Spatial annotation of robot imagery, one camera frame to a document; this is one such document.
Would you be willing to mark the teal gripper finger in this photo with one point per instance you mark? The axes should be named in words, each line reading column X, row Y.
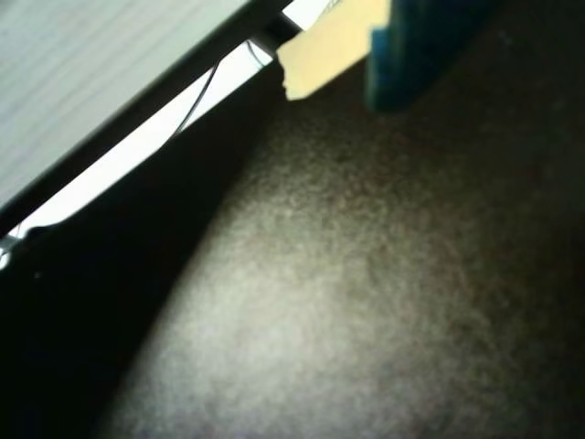
column 402, row 59

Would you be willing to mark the black table mat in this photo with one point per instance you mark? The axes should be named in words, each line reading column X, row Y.
column 343, row 274

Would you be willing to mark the white window blind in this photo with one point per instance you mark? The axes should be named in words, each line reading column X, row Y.
column 91, row 68

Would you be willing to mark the black window frame bar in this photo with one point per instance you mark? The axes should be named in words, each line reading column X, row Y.
column 137, row 110

